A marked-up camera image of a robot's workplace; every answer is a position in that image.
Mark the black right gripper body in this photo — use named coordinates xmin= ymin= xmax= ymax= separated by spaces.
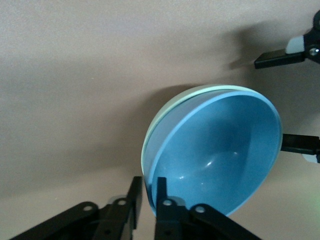
xmin=302 ymin=9 xmax=320 ymax=65

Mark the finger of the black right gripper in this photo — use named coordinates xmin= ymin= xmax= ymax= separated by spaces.
xmin=280 ymin=133 xmax=320 ymax=164
xmin=254 ymin=35 xmax=306 ymax=70

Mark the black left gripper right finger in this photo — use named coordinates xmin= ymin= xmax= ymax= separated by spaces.
xmin=154 ymin=176 xmax=263 ymax=240

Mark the light green bowl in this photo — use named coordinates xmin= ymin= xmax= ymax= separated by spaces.
xmin=141 ymin=83 xmax=261 ymax=181

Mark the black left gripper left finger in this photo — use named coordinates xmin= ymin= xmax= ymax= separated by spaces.
xmin=8 ymin=175 xmax=144 ymax=240

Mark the blue bowl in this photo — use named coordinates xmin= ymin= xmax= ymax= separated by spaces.
xmin=145 ymin=90 xmax=283 ymax=218

